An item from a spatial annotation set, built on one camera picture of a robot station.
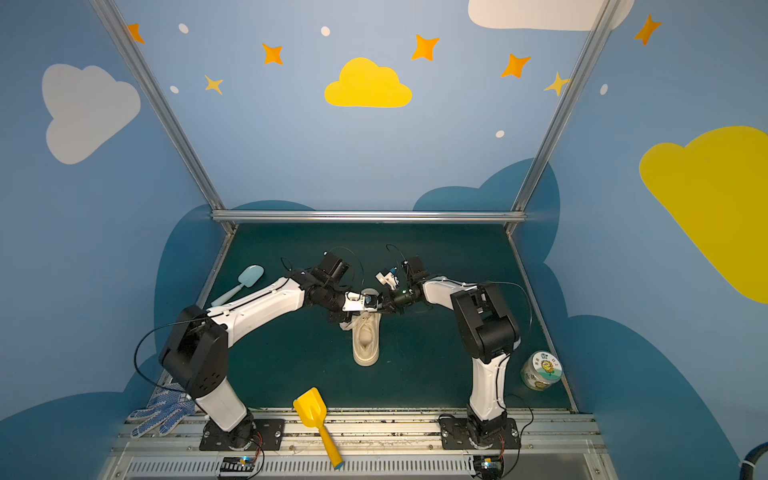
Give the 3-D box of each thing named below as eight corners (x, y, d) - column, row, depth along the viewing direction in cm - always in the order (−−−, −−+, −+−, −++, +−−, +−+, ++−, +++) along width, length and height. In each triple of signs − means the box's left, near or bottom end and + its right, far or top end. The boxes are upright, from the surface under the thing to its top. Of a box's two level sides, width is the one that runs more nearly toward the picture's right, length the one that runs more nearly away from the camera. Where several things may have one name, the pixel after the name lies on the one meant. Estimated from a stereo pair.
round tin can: (522, 391, 84) (536, 381, 77) (515, 363, 89) (526, 351, 82) (551, 391, 84) (567, 381, 77) (542, 363, 89) (556, 351, 82)
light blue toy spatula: (213, 306, 100) (210, 303, 98) (256, 266, 111) (254, 262, 110) (225, 314, 98) (222, 311, 97) (268, 273, 110) (266, 269, 108)
